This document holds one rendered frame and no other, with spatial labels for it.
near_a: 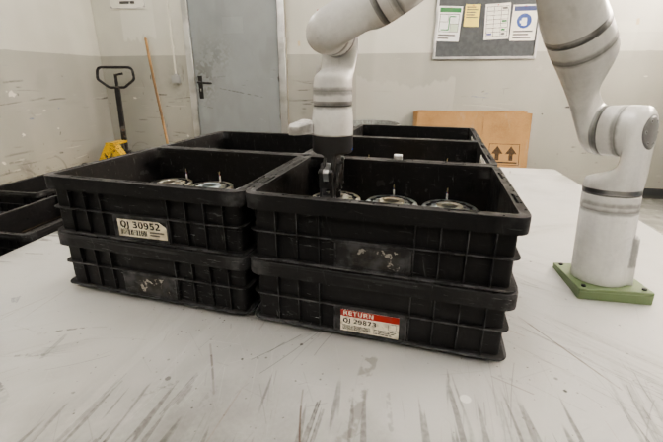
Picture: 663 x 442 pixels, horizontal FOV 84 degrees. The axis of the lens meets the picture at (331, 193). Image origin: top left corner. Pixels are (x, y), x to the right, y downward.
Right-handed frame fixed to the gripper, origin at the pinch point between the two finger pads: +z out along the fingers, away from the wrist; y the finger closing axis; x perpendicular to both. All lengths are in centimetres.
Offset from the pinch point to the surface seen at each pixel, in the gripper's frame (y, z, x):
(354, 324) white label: -18.7, 12.3, -7.1
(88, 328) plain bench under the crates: -23.8, 15.6, 36.5
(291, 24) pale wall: 315, -75, 101
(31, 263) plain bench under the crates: -7, 16, 67
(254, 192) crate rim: -17.2, -7.5, 8.7
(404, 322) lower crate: -19.2, 10.6, -14.5
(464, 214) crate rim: -20.3, -7.3, -21.0
